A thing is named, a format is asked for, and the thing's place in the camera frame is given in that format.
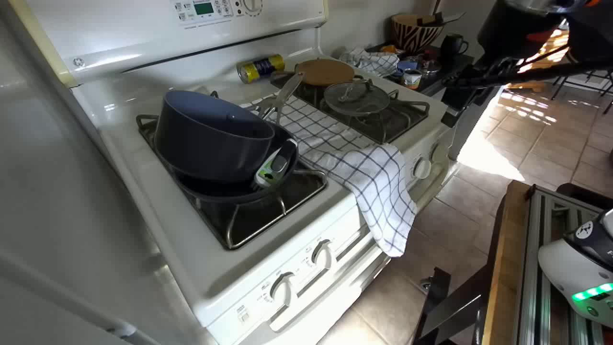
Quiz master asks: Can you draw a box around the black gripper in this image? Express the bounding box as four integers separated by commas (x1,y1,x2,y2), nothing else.
471,0,571,89

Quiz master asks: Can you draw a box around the dark blue cooking pot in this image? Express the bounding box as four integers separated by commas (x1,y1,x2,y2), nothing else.
153,89,280,188

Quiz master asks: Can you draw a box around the black mug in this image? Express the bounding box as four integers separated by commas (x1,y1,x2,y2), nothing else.
441,33,471,64

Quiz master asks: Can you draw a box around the dark side table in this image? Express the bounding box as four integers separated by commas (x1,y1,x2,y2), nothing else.
364,39,477,108

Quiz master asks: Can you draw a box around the small white jar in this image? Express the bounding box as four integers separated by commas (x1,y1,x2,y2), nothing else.
401,70,425,91

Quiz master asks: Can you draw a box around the black metal chair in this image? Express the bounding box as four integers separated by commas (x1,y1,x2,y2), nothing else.
548,60,613,117

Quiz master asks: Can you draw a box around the zebra patterned bowl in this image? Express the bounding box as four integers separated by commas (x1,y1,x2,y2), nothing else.
389,14,447,56

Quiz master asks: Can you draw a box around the white stove knob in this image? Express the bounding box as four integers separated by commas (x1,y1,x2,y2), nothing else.
412,156,435,183
309,238,335,271
429,140,450,165
268,271,299,303

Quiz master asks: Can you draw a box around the black burner grate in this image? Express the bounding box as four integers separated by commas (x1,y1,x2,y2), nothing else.
270,70,431,146
134,114,330,254

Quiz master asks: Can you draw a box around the white crumpled bag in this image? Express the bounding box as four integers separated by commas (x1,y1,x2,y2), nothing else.
347,47,402,79

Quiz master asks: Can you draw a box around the white blue checkered dish towel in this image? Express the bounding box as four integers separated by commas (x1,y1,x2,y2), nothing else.
245,94,422,261

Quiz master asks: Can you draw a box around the wooden board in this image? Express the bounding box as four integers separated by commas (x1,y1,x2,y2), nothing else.
479,181,537,345

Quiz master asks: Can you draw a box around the yellow blue spray can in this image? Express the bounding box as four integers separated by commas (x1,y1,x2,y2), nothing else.
236,52,289,87

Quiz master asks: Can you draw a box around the green white dish brush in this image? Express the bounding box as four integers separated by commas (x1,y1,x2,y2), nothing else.
253,146,293,192

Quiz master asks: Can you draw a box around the white gas stove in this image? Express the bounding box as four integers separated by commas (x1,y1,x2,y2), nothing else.
6,0,464,345

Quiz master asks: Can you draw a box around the white refrigerator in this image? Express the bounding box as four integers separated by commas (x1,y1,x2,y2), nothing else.
0,12,213,345

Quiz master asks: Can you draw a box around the aluminium profile frame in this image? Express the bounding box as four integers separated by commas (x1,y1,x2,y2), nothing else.
515,186,613,345

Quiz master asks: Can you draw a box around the white oven door handle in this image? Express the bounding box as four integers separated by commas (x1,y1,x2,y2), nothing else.
266,238,389,334

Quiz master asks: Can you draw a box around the dark frying pan silver handle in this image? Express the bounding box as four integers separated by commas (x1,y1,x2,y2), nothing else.
167,71,307,208

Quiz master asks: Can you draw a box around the long white refrigerator door handle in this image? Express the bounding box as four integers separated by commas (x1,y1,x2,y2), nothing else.
0,248,161,345

